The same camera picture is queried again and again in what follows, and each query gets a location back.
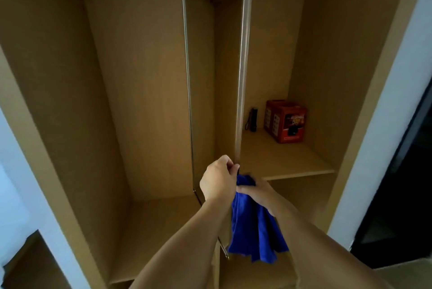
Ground person's left hand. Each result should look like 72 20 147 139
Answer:
199 154 240 203

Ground person's right hand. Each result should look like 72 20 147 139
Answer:
235 174 281 217

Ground blue microfibre cloth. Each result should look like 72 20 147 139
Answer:
228 174 290 264

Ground light wooden wardrobe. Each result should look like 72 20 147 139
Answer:
0 0 432 289

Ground tall framed mirror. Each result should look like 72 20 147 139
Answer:
179 0 256 261

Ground person's right forearm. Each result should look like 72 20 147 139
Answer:
270 197 394 289

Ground person's left forearm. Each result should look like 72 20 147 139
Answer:
130 197 234 289

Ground black pouch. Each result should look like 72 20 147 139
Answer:
244 107 259 132

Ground red cardboard box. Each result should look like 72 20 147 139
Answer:
263 99 308 144

